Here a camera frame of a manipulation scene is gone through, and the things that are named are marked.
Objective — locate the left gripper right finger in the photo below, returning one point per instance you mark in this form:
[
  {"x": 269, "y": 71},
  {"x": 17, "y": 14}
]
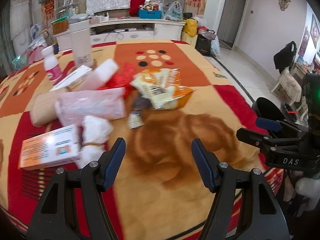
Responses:
[{"x": 260, "y": 214}]

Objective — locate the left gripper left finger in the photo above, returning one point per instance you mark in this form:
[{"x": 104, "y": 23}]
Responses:
[{"x": 55, "y": 214}]

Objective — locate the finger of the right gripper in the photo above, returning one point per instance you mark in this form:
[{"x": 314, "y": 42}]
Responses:
[
  {"x": 268, "y": 124},
  {"x": 252, "y": 138}
]

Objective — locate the white gloved right hand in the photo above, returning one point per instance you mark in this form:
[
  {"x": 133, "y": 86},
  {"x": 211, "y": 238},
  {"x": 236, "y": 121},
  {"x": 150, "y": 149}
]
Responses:
[{"x": 306, "y": 187}]

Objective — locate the chair with dark jacket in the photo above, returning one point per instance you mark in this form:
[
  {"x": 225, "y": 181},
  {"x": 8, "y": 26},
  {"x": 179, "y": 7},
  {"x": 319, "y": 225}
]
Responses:
[{"x": 283, "y": 62}]

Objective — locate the white orange medicine box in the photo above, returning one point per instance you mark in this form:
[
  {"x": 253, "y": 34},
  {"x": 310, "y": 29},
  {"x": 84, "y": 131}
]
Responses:
[{"x": 57, "y": 147}]

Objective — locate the crumpled white tissue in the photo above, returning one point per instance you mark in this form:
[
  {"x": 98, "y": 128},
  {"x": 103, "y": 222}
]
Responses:
[{"x": 94, "y": 136}]

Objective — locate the orange white snack bag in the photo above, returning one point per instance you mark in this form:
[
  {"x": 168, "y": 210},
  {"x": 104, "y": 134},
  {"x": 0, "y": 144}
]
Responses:
[{"x": 162, "y": 87}]

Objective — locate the black shopping bag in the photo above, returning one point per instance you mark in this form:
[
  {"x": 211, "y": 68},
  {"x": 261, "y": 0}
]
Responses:
[{"x": 203, "y": 45}]

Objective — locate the patterned red orange blanket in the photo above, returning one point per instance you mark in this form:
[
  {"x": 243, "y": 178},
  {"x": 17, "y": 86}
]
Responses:
[{"x": 158, "y": 192}]

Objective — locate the brown cardboard tube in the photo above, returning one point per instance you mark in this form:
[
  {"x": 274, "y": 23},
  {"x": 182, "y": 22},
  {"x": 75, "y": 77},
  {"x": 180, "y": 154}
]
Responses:
[{"x": 43, "y": 110}]

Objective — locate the dark foil wrapper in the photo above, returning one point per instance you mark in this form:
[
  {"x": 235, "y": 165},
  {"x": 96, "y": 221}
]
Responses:
[{"x": 135, "y": 116}]

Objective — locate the yellow bag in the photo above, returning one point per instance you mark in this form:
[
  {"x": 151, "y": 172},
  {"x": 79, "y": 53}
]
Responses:
[{"x": 190, "y": 27}]

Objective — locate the white plastic wrapper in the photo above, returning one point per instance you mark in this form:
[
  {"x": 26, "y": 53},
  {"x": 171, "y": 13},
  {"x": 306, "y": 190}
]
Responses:
[{"x": 72, "y": 107}]

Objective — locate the red plastic bag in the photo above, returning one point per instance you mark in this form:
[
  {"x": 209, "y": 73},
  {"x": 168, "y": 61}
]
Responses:
[{"x": 121, "y": 79}]

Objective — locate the clear plastic bag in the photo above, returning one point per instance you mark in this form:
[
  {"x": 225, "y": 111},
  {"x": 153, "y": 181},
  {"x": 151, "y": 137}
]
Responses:
[{"x": 175, "y": 12}]

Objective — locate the white pink-label plastic bottle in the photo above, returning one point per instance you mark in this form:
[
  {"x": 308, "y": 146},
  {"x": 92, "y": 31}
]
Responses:
[{"x": 51, "y": 64}]

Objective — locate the white long box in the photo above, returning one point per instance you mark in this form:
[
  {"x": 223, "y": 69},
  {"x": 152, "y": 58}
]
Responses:
[{"x": 101, "y": 75}]

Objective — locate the blue storage basket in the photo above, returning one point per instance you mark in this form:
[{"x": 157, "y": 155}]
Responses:
[{"x": 153, "y": 15}]

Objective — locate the white TV cabinet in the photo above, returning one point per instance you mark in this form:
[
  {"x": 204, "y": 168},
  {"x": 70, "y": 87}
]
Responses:
[{"x": 134, "y": 28}]

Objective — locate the white thermos bottle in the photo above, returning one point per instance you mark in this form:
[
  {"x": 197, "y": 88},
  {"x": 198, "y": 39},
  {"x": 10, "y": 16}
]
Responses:
[{"x": 81, "y": 41}]

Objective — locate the covered standing air conditioner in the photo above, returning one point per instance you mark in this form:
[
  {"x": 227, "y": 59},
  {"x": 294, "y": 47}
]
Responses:
[{"x": 20, "y": 24}]

